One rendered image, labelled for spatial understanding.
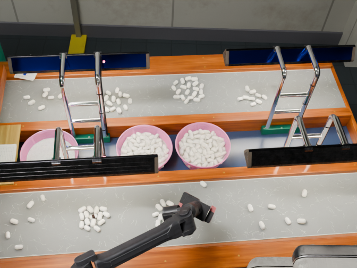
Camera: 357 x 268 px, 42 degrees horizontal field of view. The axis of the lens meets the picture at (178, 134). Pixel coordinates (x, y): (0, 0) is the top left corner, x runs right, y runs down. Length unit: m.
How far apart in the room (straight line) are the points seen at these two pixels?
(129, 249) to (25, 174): 0.51
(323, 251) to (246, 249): 0.95
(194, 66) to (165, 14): 1.21
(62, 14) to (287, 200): 2.37
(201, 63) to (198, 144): 0.53
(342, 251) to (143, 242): 0.73
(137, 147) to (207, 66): 0.64
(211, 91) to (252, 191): 0.62
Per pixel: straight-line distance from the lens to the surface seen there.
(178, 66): 2.58
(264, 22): 3.85
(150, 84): 2.52
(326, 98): 2.63
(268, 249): 2.04
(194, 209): 1.72
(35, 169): 1.83
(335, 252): 1.10
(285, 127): 2.46
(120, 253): 1.60
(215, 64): 2.61
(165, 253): 1.98
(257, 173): 2.20
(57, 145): 1.83
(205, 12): 3.73
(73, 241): 2.05
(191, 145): 2.27
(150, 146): 2.27
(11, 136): 2.35
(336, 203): 2.26
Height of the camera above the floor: 2.59
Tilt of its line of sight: 53 degrees down
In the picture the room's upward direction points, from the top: 5 degrees clockwise
